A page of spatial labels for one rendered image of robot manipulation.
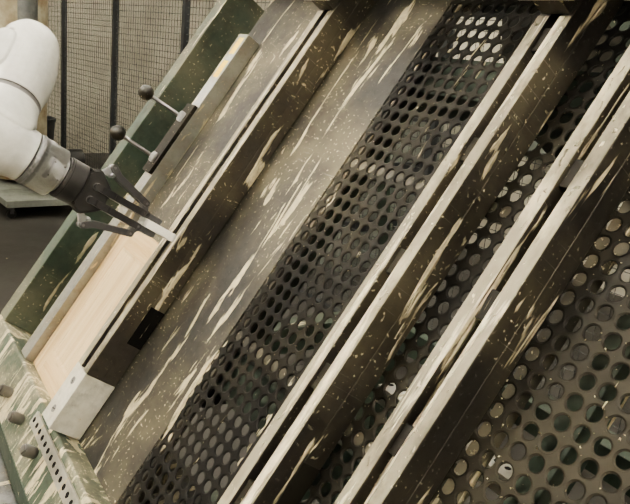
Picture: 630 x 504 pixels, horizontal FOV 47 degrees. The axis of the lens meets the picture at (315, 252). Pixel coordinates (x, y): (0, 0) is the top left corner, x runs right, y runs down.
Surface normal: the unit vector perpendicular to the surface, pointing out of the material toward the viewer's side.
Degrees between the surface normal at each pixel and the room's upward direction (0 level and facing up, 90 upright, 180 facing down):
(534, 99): 90
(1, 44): 45
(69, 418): 90
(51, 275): 90
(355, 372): 90
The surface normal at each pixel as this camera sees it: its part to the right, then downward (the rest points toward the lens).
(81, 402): 0.52, 0.29
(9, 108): 0.71, -0.36
